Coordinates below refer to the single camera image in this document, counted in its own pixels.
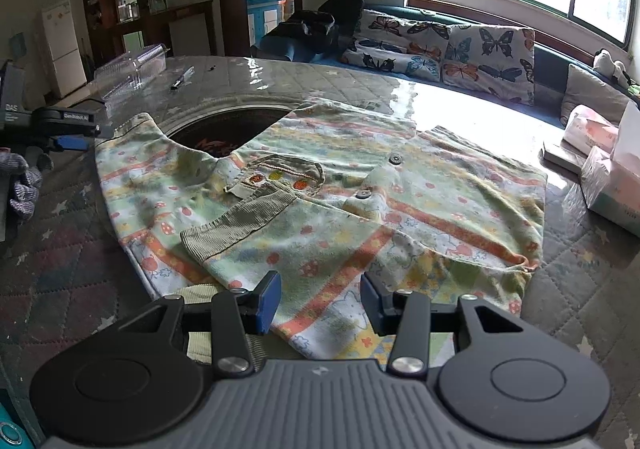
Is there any green patterned children's jacket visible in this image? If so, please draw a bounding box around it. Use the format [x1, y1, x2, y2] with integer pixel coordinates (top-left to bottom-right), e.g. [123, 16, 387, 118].
[96, 99, 547, 362]

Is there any grey gloved hand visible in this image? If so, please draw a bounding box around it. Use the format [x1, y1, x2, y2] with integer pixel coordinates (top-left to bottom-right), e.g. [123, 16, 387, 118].
[1, 146, 53, 243]

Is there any clear plastic food container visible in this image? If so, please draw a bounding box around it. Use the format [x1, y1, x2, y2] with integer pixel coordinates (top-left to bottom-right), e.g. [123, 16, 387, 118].
[94, 44, 167, 100]

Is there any white refrigerator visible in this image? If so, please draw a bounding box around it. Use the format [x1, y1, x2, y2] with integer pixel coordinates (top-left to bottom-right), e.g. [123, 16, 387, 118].
[38, 0, 87, 98]

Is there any black marker pen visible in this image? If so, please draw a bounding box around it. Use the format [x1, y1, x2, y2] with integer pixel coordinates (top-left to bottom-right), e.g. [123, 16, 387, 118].
[170, 66, 195, 91]

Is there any round black induction cooktop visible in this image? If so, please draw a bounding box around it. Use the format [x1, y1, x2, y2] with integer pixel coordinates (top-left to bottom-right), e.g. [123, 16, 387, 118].
[169, 108, 288, 158]

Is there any pink tissue pack near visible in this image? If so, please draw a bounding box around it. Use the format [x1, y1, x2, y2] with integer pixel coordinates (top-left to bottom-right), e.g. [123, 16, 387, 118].
[580, 146, 640, 235]

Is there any pink tissue pack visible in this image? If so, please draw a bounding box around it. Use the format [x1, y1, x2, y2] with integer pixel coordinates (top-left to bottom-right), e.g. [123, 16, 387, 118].
[563, 105, 618, 156]
[580, 146, 640, 235]

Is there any small grey flat device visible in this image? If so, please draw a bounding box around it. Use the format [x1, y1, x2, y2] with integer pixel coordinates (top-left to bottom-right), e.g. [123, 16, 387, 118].
[541, 140, 586, 176]

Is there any pink tissue pack far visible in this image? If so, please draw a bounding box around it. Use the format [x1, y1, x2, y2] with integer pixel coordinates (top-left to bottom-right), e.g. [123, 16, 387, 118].
[563, 105, 618, 156]

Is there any blue white cabinet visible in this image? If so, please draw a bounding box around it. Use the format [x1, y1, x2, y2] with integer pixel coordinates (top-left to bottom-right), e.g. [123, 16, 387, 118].
[246, 0, 286, 45]

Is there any black bag on sofa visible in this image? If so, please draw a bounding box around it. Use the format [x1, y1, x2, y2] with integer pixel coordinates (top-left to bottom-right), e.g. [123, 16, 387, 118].
[250, 0, 366, 62]

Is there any grey plain cushion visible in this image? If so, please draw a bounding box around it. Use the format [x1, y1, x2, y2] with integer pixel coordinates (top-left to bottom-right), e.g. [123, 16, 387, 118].
[560, 64, 630, 125]

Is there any butterfly print cushion upright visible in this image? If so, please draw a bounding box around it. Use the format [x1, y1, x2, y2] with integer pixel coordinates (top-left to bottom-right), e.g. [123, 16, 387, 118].
[442, 24, 536, 106]

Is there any white plush toy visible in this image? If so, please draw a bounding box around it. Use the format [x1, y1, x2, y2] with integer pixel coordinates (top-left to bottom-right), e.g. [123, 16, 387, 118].
[592, 50, 628, 85]

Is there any butterfly print cushion lying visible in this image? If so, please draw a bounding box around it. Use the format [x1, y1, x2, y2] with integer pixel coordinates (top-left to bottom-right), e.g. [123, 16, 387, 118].
[341, 9, 450, 82]

